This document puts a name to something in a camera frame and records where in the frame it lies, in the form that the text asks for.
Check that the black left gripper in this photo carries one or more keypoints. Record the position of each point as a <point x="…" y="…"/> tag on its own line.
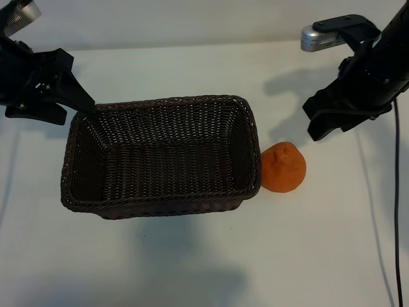
<point x="22" y="73"/>

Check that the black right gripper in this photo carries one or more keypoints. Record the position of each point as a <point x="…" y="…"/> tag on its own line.
<point x="377" y="73"/>

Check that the orange with knobby top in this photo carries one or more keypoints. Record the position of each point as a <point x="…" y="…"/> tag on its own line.
<point x="284" y="169"/>

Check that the dark brown wicker basket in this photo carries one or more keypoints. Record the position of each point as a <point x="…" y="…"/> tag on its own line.
<point x="159" y="160"/>

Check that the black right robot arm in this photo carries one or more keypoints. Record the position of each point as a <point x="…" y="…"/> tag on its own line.
<point x="399" y="25"/>

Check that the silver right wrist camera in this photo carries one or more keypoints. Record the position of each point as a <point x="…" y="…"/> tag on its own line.
<point x="316" y="40"/>

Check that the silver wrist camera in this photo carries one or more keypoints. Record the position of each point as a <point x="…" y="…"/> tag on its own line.
<point x="316" y="40"/>
<point x="25" y="12"/>

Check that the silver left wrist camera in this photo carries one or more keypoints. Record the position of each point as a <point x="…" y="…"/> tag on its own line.
<point x="25" y="12"/>

